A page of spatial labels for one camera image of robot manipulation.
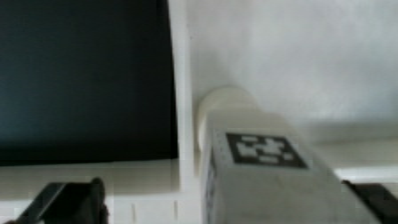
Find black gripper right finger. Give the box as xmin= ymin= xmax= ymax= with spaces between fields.
xmin=343 ymin=181 xmax=398 ymax=224

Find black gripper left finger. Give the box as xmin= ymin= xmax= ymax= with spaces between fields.
xmin=15 ymin=178 xmax=109 ymax=224

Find white table leg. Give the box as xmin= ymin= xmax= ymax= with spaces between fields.
xmin=198 ymin=87 xmax=381 ymax=224

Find white square tabletop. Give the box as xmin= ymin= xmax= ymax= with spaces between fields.
xmin=167 ymin=0 xmax=398 ymax=192

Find white L-shaped obstacle fence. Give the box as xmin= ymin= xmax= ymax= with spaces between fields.
xmin=0 ymin=158 xmax=398 ymax=224

